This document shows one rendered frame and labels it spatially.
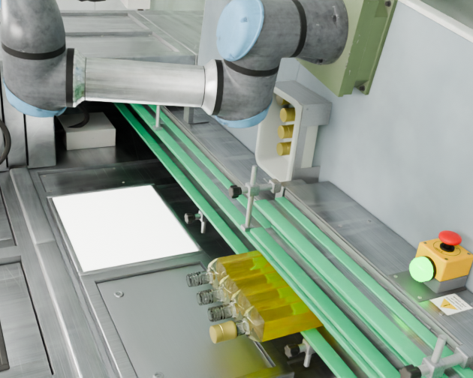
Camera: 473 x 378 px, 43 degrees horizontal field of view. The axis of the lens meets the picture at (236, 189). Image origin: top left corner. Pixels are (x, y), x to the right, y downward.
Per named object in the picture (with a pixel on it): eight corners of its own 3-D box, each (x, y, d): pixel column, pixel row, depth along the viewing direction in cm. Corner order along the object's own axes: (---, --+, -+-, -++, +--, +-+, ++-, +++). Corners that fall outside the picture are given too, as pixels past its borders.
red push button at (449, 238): (430, 246, 108) (435, 230, 107) (446, 242, 110) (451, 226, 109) (445, 258, 105) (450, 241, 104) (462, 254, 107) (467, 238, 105)
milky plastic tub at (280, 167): (281, 158, 163) (253, 162, 160) (293, 79, 153) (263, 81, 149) (315, 187, 150) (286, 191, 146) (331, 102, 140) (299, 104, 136)
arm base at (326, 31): (320, -24, 125) (279, -25, 121) (357, 12, 115) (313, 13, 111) (301, 40, 135) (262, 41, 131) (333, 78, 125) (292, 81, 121)
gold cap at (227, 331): (227, 325, 118) (207, 330, 116) (232, 316, 116) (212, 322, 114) (233, 341, 116) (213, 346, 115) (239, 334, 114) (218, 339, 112)
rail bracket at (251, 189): (269, 221, 146) (223, 229, 141) (278, 159, 139) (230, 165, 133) (275, 227, 144) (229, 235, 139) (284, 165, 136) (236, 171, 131)
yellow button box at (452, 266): (439, 265, 115) (410, 272, 112) (450, 232, 112) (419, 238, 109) (466, 286, 110) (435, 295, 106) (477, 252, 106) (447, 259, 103)
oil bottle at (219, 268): (284, 262, 143) (203, 280, 134) (287, 243, 141) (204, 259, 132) (296, 276, 139) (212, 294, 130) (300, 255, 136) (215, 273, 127)
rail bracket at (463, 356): (459, 352, 96) (393, 373, 90) (471, 316, 93) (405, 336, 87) (477, 369, 93) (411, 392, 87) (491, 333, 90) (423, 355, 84)
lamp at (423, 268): (416, 271, 110) (403, 274, 109) (421, 250, 108) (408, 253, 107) (432, 285, 107) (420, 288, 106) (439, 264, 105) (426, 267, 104)
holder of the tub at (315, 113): (281, 175, 166) (256, 179, 163) (294, 80, 153) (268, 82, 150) (314, 205, 153) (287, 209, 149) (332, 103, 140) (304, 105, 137)
